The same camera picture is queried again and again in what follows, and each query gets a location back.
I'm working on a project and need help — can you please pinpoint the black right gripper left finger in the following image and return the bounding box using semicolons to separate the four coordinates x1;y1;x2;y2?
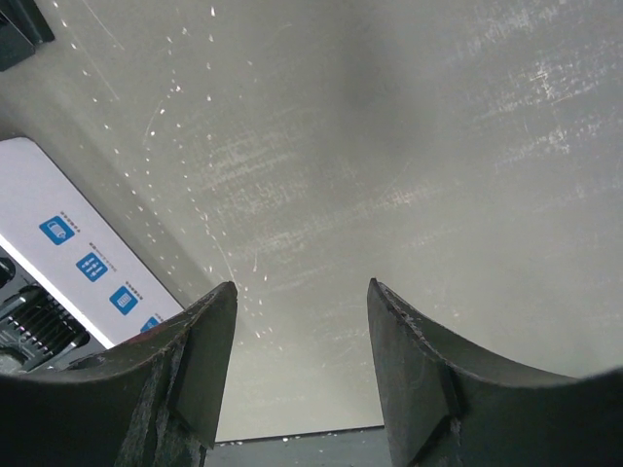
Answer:
1;282;238;466

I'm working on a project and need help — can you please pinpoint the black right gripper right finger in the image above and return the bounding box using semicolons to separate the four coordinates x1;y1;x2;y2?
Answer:
367;280;622;466

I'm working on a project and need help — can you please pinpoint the white cardboard box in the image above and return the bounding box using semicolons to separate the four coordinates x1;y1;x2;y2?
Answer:
1;137;183;348

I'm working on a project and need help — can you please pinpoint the black clipper comb guard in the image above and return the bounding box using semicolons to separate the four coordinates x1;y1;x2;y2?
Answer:
1;0;55;72

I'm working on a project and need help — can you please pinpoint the black plastic tray insert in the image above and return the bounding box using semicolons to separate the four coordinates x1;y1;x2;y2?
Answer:
0;251;104;376

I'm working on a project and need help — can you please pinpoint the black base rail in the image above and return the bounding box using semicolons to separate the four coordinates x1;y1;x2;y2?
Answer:
204;426;391;467

